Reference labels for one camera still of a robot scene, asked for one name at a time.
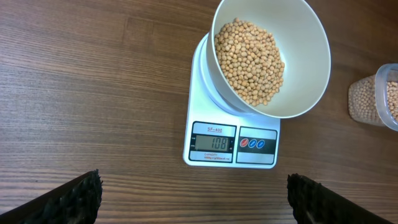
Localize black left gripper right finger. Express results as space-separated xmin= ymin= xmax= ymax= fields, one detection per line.
xmin=287 ymin=174 xmax=392 ymax=224

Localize soybeans in white bowl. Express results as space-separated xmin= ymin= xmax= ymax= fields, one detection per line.
xmin=214 ymin=18 xmax=285 ymax=106

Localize white bowl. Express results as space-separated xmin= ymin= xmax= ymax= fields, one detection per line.
xmin=206 ymin=0 xmax=331 ymax=119

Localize clear container of soybeans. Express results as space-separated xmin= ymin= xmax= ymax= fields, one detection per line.
xmin=348 ymin=63 xmax=397 ymax=131

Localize white digital kitchen scale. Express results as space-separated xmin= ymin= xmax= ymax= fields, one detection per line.
xmin=183 ymin=36 xmax=280 ymax=169

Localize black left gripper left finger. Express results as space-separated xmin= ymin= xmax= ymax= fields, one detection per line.
xmin=1 ymin=169 xmax=103 ymax=224

